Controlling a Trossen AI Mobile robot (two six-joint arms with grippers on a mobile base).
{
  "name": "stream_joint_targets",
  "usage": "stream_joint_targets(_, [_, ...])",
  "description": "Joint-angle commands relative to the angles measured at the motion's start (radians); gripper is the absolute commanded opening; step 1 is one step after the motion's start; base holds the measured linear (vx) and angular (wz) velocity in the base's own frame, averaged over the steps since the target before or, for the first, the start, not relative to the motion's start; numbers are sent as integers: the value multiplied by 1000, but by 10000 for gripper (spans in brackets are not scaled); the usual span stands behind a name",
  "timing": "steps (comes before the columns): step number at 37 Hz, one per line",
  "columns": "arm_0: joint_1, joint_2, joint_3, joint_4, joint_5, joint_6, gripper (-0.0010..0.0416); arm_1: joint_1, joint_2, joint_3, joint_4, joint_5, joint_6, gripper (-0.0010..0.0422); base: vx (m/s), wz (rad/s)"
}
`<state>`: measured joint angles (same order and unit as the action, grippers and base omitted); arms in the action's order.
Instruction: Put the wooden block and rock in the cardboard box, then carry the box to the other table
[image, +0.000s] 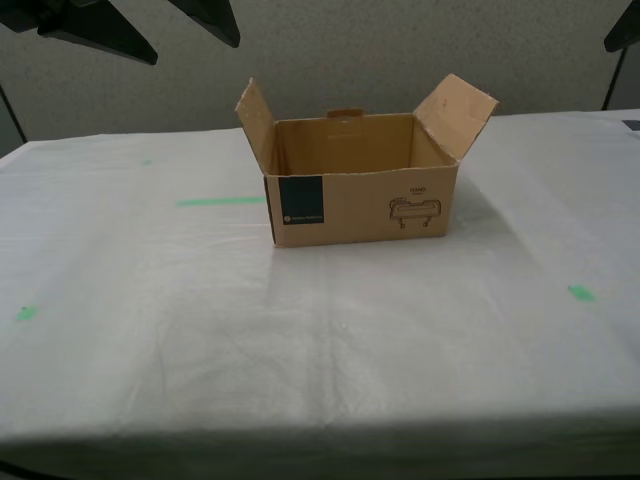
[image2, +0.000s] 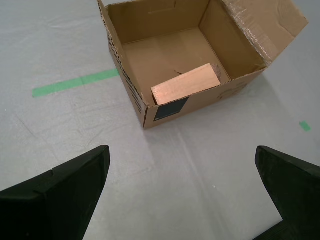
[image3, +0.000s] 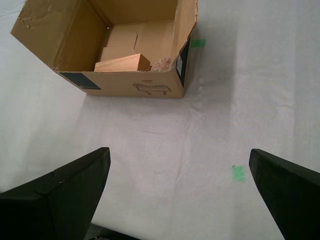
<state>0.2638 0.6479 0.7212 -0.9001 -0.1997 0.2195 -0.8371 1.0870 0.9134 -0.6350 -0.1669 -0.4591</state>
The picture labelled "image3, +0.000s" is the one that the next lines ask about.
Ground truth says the brown cardboard box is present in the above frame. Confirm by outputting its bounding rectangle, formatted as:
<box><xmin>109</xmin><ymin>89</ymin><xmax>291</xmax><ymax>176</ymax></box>
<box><xmin>9</xmin><ymin>0</ymin><xmax>201</xmax><ymax>99</ymax></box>

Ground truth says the small green tape mark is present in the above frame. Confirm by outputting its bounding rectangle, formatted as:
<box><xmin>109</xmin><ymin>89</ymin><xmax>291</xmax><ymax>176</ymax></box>
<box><xmin>231</xmin><ymin>164</ymin><xmax>247</xmax><ymax>183</ymax></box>

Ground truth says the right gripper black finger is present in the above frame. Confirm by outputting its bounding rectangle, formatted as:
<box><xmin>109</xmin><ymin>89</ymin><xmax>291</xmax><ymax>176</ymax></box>
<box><xmin>0</xmin><ymin>146</ymin><xmax>111</xmax><ymax>240</ymax></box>
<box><xmin>248</xmin><ymin>148</ymin><xmax>320</xmax><ymax>240</ymax></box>

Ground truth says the light wooden block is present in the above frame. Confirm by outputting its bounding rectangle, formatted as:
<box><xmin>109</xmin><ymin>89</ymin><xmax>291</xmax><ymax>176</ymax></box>
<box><xmin>94</xmin><ymin>53</ymin><xmax>152</xmax><ymax>73</ymax></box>

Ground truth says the speckled granite rock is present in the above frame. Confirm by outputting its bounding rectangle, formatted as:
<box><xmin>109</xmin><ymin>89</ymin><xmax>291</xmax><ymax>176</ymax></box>
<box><xmin>151</xmin><ymin>56</ymin><xmax>173</xmax><ymax>72</ymax></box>

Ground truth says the white table cloth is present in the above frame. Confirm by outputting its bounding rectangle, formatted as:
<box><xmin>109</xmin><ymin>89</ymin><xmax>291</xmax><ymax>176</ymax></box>
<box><xmin>0</xmin><ymin>0</ymin><xmax>320</xmax><ymax>240</ymax></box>

